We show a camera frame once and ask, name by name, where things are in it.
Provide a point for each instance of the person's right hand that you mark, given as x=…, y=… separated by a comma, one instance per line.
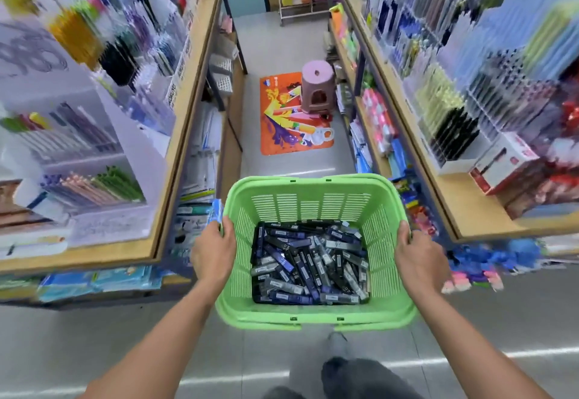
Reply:
x=420, y=265

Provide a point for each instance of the person's left hand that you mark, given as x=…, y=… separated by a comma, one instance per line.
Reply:
x=211, y=254

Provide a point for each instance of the person's right thumb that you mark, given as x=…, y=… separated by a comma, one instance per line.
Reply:
x=401, y=236

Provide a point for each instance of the person's left thumb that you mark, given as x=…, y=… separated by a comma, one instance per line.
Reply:
x=229, y=231

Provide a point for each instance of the green plastic shopping basket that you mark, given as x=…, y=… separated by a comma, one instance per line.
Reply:
x=298, y=199

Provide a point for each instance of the person's right forearm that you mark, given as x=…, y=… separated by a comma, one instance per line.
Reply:
x=466, y=349

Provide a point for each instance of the person's left forearm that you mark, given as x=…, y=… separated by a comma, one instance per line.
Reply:
x=158, y=349

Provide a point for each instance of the blue packet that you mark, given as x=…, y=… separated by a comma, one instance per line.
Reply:
x=216, y=212

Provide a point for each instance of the wooden shelf unit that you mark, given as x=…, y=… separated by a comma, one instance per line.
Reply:
x=182, y=141
x=435, y=195

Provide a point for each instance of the pile of dark lead cases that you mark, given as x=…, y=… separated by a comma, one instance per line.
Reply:
x=307, y=267

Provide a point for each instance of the heap of blue pink erasers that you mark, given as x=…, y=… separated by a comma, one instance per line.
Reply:
x=488, y=260

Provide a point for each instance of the white pen display stand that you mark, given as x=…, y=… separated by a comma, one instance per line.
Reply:
x=135, y=172

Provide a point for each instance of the orange patterned floor mat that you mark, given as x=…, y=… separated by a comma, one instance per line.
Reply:
x=282, y=127

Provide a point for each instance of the row of pink packets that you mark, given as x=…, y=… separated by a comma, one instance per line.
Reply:
x=377, y=118

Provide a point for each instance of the red and white box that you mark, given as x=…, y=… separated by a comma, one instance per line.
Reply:
x=504, y=163

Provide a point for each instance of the row of black green pens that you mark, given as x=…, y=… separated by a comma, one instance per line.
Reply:
x=445, y=118

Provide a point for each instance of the stack of teal notebooks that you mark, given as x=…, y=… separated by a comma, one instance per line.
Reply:
x=99, y=281

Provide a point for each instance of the grey perforated metal holder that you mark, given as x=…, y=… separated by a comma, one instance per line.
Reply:
x=223, y=84
x=220, y=64

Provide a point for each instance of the person's grey trousers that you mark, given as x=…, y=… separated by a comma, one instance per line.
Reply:
x=362, y=380

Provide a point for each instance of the pink plastic stool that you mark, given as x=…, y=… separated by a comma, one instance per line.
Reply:
x=318, y=84

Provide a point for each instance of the wall of hanging pen packets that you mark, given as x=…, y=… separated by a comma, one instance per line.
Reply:
x=126, y=27
x=475, y=27

